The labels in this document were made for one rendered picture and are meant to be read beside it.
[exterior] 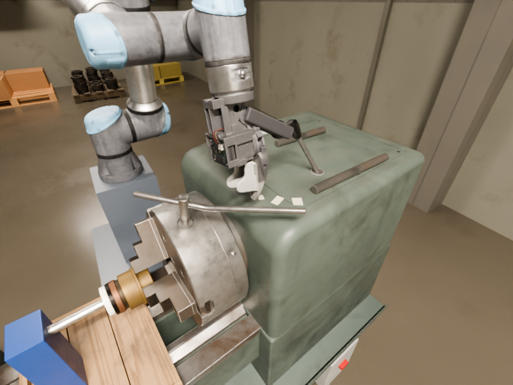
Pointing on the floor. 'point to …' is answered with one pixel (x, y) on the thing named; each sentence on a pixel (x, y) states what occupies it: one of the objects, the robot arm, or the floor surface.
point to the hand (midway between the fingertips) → (256, 192)
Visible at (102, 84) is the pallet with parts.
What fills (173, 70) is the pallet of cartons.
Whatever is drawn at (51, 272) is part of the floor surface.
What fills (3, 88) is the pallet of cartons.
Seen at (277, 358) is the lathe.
